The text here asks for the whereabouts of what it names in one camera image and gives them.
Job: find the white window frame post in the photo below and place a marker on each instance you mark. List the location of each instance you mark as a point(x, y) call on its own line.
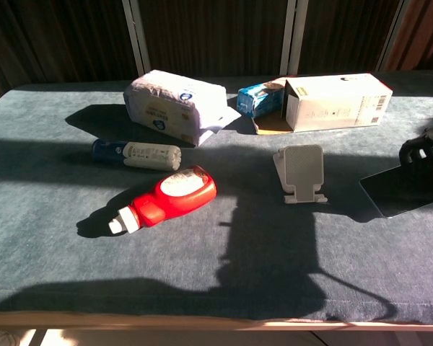
point(137, 36)
point(292, 36)
point(391, 36)

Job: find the blue and white tube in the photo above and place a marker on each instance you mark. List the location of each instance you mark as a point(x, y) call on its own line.
point(144, 155)

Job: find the white cardboard box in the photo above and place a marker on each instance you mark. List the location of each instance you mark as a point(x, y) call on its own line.
point(335, 104)

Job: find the dark brown curtain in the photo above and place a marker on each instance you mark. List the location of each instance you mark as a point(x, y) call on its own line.
point(57, 36)
point(216, 36)
point(343, 36)

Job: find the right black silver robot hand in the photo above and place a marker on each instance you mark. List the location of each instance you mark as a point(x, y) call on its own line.
point(424, 144)

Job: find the white tissue pack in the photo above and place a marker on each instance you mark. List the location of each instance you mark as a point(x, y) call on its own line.
point(173, 101)

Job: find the white phone stand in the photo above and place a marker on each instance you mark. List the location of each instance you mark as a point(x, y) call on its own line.
point(303, 169)

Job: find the black smartphone blue case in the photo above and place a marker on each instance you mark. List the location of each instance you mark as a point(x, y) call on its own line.
point(400, 194)

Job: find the red bottle with white cap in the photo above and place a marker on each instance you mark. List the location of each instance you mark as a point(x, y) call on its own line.
point(173, 198)

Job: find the orange-red curtain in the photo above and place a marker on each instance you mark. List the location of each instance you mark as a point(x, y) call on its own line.
point(424, 32)

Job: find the blue snack package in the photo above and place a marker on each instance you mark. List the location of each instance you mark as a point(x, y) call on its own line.
point(258, 99)

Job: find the grey-blue table cloth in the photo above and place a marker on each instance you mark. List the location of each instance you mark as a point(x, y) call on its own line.
point(94, 252)

